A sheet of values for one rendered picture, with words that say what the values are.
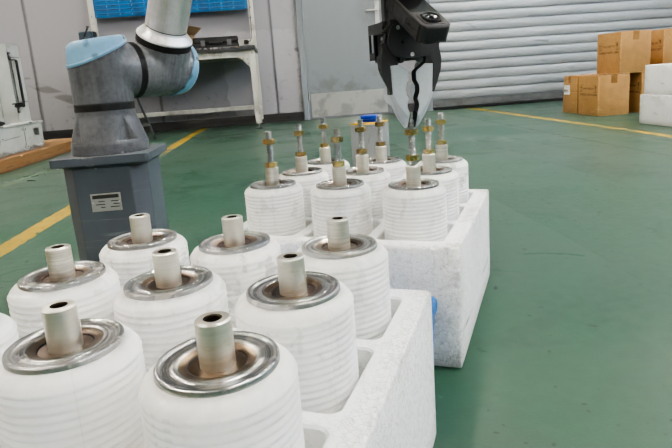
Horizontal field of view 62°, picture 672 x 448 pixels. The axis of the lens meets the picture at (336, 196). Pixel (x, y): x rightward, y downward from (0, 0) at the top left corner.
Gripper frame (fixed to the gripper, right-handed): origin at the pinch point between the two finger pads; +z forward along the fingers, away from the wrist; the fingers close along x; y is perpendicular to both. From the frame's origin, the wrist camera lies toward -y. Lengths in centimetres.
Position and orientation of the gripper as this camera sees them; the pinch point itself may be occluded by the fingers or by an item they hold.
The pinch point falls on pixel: (412, 118)
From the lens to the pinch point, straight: 83.0
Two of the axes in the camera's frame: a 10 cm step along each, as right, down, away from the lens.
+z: 0.7, 9.8, 2.1
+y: -2.8, -1.8, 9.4
